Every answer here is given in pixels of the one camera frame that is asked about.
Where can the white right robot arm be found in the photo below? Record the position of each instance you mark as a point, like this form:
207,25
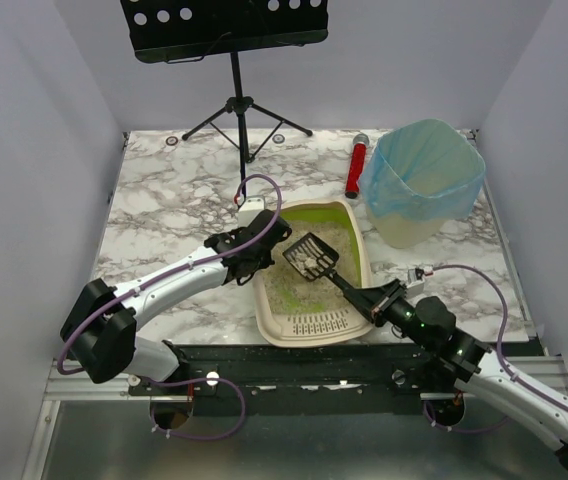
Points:
473,366

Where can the beige green litter box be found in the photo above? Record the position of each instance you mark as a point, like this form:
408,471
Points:
292,312

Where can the bin with blue bag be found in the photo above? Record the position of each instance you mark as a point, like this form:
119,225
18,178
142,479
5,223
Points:
418,177

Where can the grey litter clump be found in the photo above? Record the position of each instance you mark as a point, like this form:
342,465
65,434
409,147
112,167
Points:
309,268

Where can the black litter scoop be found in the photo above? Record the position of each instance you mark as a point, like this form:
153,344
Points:
314,257

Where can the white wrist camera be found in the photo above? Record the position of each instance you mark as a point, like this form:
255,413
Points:
416,280
249,209

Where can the left table grommet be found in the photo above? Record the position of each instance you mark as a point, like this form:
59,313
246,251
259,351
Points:
172,139

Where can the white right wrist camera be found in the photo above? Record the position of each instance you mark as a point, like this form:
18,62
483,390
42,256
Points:
416,280

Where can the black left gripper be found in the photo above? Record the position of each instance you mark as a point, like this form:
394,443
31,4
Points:
268,230

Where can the black mounting base rail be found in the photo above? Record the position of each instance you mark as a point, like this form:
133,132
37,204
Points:
340,379

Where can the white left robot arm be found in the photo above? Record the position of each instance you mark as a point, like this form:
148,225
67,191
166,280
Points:
102,330

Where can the red microphone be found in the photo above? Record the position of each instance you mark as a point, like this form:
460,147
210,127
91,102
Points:
360,145

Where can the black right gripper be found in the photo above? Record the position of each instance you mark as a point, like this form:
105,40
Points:
384,300

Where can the black music stand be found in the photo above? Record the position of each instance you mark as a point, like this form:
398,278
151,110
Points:
183,32

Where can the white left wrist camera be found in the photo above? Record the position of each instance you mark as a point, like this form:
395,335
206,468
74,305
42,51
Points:
249,209

